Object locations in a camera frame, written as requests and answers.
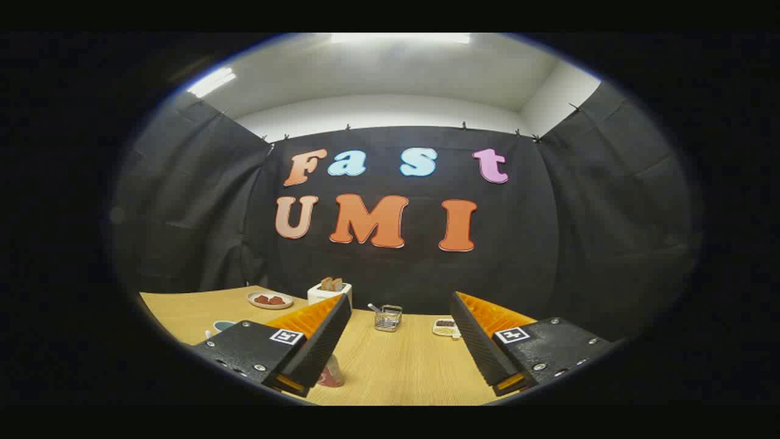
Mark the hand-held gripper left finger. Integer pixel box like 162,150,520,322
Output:
191,294,353,398

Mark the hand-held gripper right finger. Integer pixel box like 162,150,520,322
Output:
450,291,615,397

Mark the silver juice bottle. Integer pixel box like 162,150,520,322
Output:
316,354,346,389

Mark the white toaster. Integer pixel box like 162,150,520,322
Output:
307,282,353,309

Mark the white oval plate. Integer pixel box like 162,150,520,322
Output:
247,291,294,310

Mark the wooden table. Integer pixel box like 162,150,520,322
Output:
139,285,543,406

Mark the black backdrop cloth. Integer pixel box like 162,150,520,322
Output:
112,82,695,342

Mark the short ceiling light panel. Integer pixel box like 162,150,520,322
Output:
187,67,236,98

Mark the wire basket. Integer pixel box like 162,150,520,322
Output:
374,305,403,332

